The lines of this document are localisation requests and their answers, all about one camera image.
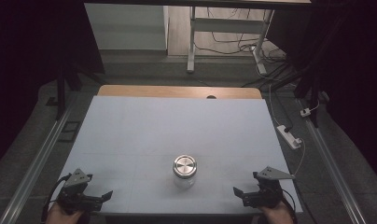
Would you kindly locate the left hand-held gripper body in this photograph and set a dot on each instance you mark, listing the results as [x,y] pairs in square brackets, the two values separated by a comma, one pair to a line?
[74,193]

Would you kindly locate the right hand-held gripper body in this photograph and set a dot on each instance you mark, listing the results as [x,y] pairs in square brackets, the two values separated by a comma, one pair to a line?
[267,193]

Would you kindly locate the clear glass jar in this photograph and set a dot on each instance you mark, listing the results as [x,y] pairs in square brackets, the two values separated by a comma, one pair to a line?
[184,183]

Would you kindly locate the round silver metal lid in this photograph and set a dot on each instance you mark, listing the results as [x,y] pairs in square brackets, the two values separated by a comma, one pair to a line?
[184,165]

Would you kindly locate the person's right hand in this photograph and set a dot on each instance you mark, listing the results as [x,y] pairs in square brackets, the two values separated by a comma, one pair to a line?
[276,215]

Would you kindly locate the person's left hand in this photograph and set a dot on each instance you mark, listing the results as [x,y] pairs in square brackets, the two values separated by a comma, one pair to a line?
[60,217]

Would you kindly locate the white power strip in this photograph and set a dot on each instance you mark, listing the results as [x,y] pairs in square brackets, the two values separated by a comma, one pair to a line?
[288,137]

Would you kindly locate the white table mat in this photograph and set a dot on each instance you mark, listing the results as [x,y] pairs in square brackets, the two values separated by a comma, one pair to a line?
[146,130]

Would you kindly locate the small white adapter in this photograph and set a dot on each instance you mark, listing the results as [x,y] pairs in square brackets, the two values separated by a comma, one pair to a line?
[305,112]

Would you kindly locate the black metal stand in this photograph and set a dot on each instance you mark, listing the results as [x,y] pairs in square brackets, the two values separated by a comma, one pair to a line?
[311,90]
[61,93]

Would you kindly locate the wooden table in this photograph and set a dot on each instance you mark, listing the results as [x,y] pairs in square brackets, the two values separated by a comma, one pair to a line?
[164,91]

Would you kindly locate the dark curtain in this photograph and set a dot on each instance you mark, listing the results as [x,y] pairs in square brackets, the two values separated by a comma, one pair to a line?
[351,62]
[28,46]

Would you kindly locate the grey cabinet panel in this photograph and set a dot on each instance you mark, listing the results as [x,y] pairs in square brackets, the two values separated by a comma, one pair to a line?
[127,28]

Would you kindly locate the aluminium floor rail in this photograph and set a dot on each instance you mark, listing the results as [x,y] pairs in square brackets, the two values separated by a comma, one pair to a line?
[332,168]
[34,168]

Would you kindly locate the white desk frame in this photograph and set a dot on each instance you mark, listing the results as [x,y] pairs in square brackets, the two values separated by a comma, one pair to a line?
[227,25]

